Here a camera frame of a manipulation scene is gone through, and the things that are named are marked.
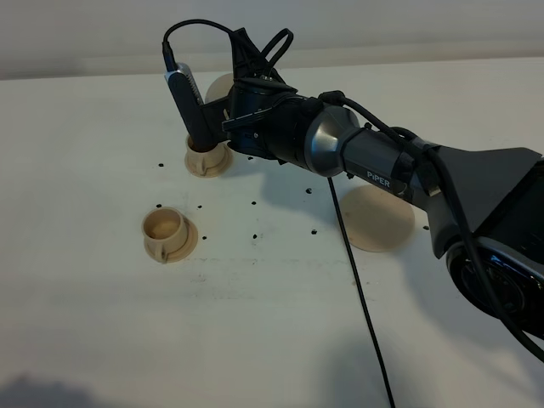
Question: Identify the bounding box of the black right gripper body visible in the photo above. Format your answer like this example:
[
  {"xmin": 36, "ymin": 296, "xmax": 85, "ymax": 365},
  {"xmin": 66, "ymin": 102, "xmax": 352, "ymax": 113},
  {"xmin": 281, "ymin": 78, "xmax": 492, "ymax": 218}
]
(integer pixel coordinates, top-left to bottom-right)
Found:
[{"xmin": 222, "ymin": 78, "xmax": 325, "ymax": 169}]

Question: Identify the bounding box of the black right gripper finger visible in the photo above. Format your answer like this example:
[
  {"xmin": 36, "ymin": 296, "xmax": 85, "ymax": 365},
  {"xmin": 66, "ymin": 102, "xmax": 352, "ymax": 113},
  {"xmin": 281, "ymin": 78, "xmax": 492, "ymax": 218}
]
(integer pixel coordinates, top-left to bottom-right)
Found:
[{"xmin": 229, "ymin": 28, "xmax": 264, "ymax": 80}]

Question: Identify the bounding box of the near tan teacup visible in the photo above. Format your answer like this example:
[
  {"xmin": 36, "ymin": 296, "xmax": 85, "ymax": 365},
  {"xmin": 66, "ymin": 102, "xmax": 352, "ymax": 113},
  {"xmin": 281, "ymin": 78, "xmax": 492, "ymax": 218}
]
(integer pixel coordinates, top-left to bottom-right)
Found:
[{"xmin": 142, "ymin": 207, "xmax": 189, "ymax": 264}]

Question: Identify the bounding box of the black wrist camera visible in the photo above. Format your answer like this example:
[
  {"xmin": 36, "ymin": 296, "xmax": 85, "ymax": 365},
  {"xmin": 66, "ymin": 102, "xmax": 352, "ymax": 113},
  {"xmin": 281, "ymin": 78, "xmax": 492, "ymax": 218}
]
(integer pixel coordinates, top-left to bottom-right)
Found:
[{"xmin": 165, "ymin": 63, "xmax": 230, "ymax": 151}]

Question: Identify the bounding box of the large tan teapot saucer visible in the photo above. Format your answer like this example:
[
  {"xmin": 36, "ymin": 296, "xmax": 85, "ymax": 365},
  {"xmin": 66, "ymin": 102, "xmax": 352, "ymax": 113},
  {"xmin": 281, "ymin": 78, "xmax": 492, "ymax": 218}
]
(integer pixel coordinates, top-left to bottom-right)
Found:
[{"xmin": 340, "ymin": 185, "xmax": 415, "ymax": 252}]

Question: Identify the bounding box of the far tan teacup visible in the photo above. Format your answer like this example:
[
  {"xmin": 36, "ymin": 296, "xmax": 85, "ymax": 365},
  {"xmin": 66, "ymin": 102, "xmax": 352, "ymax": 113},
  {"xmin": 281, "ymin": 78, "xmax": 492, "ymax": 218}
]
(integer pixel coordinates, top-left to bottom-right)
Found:
[{"xmin": 185, "ymin": 136, "xmax": 228, "ymax": 178}]

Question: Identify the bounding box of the far tan cup saucer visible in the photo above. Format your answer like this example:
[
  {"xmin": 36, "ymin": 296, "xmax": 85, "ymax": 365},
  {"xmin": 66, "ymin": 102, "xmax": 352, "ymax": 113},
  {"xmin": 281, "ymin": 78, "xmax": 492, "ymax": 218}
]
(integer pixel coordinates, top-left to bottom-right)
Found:
[{"xmin": 184, "ymin": 144, "xmax": 232, "ymax": 179}]

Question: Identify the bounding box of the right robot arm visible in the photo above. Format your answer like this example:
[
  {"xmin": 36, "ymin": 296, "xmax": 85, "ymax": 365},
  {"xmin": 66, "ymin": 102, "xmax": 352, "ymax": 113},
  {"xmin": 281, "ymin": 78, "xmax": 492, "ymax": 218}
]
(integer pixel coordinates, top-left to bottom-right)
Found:
[{"xmin": 222, "ymin": 29, "xmax": 543, "ymax": 357}]

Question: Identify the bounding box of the black camera cable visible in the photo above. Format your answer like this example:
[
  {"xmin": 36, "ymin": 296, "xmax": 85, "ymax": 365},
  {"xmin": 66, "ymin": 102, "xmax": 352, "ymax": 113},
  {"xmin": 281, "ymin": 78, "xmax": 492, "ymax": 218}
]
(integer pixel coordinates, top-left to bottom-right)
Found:
[{"xmin": 161, "ymin": 18, "xmax": 544, "ymax": 408}]

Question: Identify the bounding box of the tan teapot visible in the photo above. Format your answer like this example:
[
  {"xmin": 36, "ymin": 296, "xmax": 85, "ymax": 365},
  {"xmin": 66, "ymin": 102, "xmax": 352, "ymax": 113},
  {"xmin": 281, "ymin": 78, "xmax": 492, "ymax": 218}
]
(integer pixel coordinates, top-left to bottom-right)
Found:
[{"xmin": 205, "ymin": 73, "xmax": 234, "ymax": 120}]

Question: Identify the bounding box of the tan teacup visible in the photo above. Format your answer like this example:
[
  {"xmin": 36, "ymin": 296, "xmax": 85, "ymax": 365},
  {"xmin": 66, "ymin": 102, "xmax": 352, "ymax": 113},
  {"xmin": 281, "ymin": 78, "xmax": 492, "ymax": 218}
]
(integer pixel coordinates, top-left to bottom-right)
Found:
[
  {"xmin": 185, "ymin": 136, "xmax": 228, "ymax": 178},
  {"xmin": 142, "ymin": 207, "xmax": 189, "ymax": 264}
]

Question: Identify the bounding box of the tan cup saucer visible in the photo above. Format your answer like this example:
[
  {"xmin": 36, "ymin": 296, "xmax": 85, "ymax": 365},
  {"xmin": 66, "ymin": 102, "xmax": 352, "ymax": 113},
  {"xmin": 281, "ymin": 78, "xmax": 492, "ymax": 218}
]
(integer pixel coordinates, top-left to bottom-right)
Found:
[
  {"xmin": 184, "ymin": 144, "xmax": 232, "ymax": 179},
  {"xmin": 144, "ymin": 219, "xmax": 198, "ymax": 264}
]

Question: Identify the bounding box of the near tan cup saucer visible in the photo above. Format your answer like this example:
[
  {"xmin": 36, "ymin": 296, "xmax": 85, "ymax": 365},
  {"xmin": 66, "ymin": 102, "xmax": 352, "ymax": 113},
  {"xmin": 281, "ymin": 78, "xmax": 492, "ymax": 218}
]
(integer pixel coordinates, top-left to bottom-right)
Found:
[{"xmin": 144, "ymin": 219, "xmax": 198, "ymax": 264}]

